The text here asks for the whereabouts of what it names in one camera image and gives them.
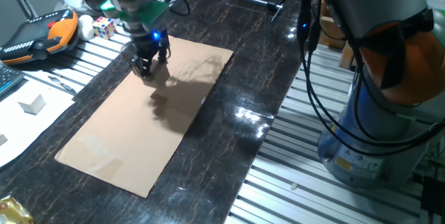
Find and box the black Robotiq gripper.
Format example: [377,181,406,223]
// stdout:
[127,26,172,79]

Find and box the green wrist mounting plate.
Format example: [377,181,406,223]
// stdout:
[99,0,170,27]

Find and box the Rubik's cube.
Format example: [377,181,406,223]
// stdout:
[91,16,118,41]

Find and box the white rounded object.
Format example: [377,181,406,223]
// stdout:
[76,14,96,42]

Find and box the brown cardboard sheet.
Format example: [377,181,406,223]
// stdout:
[54,35,234,199]

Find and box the black pen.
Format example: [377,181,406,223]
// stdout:
[47,75,78,95]

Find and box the orange black teach pendant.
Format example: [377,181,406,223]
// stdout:
[0,8,80,66]

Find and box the black keyboard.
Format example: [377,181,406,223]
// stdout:
[0,62,26,97]

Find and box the white paper sheet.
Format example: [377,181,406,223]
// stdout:
[0,79,76,168]

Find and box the black connector with blue light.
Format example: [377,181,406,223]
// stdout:
[297,0,323,53]

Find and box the brown cardboard box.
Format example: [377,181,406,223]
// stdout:
[318,15,348,50]
[339,41,356,71]

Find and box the gold snack packet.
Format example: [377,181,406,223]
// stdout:
[0,195,35,224]

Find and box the black power box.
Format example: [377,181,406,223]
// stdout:
[419,176,445,218]

